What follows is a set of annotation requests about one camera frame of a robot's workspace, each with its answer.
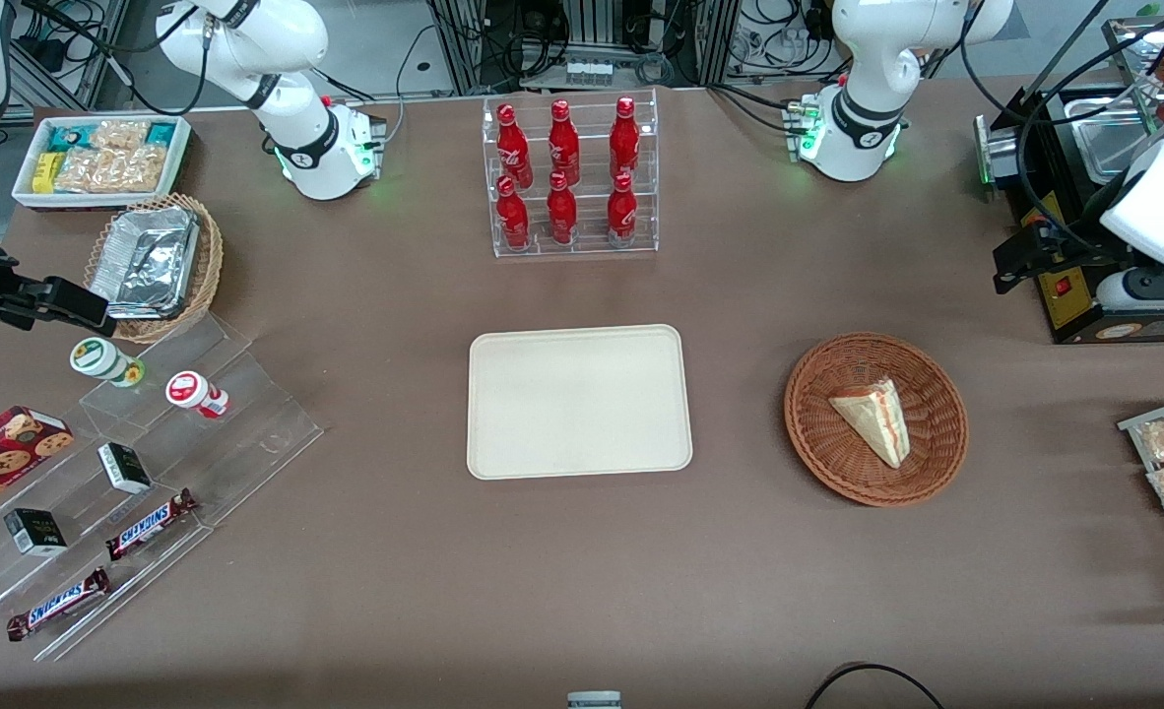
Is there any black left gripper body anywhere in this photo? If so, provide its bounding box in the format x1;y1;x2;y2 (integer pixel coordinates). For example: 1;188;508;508
1018;223;1136;292

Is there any triangle sandwich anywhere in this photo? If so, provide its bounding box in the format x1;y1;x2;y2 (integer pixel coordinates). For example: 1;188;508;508
828;378;911;470

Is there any aluminium foil tray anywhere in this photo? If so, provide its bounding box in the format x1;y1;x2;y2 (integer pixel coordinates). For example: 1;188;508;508
89;205;201;322

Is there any tan wicker basket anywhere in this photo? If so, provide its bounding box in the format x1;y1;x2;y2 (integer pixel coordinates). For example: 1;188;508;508
84;193;225;345

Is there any brown round wicker basket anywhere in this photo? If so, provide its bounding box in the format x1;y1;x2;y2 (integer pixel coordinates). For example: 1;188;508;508
784;333;969;508

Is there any cream plastic tray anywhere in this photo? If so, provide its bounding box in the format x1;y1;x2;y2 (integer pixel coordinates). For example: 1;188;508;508
467;324;693;482

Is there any green lid yogurt bottle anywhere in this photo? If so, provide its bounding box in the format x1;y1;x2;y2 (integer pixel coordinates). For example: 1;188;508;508
70;337;146;389

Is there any white rectangular snack box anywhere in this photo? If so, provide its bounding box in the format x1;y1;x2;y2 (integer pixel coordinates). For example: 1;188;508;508
12;115;193;211

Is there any black fryer machine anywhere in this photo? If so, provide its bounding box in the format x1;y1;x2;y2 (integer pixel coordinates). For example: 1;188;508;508
974;83;1164;346

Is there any steel fryer pan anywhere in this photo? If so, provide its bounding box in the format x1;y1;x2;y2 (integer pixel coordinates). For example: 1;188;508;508
1063;93;1164;186

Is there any clear cracker bag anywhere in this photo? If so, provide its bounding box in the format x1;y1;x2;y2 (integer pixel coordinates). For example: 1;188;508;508
54;145;168;194
90;120;151;152

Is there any red lid yogurt bottle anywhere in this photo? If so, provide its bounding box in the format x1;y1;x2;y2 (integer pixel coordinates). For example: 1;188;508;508
165;370;230;420

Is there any red cookie box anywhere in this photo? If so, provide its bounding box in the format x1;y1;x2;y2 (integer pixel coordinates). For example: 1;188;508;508
0;406;76;526

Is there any small black box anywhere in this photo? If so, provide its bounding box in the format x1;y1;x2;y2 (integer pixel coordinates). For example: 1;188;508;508
4;508;69;558
97;442;154;495

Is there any clear acrylic stepped display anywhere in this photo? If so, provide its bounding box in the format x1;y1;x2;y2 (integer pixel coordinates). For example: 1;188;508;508
0;313;325;663

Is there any snickers chocolate bar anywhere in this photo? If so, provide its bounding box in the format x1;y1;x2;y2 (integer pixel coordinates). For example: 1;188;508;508
6;567;111;643
105;488;199;562

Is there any clear acrylic bottle rack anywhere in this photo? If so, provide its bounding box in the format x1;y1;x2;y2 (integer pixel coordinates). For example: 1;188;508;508
482;88;660;259

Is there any red cola bottle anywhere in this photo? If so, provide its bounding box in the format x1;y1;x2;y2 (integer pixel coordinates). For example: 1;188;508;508
609;97;641;181
547;171;578;246
496;103;534;190
548;99;581;186
496;176;531;250
607;172;638;247

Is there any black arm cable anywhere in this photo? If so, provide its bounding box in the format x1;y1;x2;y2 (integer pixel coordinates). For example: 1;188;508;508
954;0;1149;259

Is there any black floor cable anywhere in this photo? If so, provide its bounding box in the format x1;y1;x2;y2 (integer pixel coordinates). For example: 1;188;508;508
804;662;947;709

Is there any aluminium frame rack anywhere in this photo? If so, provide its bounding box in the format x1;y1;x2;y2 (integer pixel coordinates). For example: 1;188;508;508
422;0;745;97

